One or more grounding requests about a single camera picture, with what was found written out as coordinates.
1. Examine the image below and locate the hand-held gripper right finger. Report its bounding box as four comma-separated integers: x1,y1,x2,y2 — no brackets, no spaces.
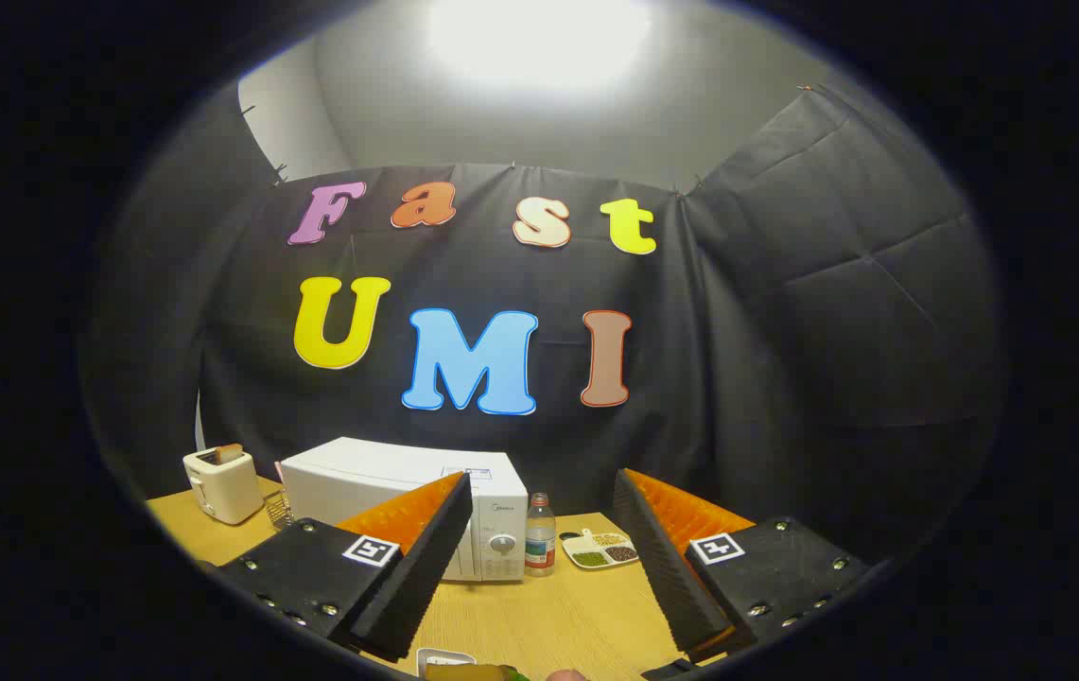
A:
612,468,871,663

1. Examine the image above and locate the white microwave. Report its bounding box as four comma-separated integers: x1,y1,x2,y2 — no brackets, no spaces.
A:
279,436,531,583

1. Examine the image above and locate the white toaster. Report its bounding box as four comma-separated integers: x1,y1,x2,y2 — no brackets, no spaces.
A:
183,445,266,526

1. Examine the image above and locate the toy burger with lettuce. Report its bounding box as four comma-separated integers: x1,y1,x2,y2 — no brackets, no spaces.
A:
426,664,532,681

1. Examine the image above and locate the white rectangular dish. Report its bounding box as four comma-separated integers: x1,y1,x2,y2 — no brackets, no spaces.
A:
416,648,479,678

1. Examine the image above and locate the clear plastic bottle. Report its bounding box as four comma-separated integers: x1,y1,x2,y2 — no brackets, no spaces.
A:
525,492,557,578

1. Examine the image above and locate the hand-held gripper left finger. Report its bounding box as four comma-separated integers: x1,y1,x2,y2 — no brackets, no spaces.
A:
218,471,474,663

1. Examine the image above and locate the white divided dish of beans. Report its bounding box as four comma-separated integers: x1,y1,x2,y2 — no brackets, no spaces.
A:
562,530,641,570

